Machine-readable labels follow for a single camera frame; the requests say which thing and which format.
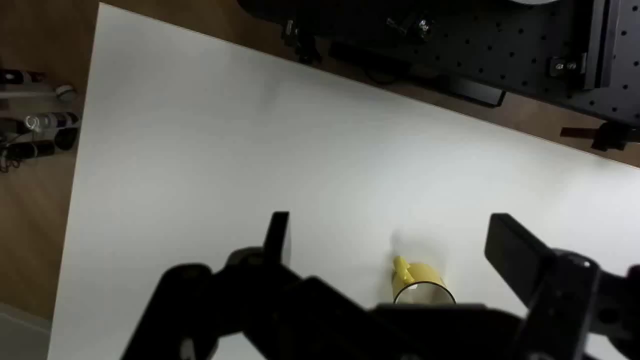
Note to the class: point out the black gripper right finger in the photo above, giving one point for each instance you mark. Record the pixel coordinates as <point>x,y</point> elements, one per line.
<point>532,267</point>

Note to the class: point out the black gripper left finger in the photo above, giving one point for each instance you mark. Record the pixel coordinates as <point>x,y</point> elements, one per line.
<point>200,300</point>

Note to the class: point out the yellow ceramic mug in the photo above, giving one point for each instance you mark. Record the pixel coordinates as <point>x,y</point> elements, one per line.
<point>421,280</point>

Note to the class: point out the black table clamp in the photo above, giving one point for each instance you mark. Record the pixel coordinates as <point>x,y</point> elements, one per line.
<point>608,134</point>

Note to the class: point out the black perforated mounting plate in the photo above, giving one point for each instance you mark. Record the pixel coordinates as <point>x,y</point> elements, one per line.
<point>467,41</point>

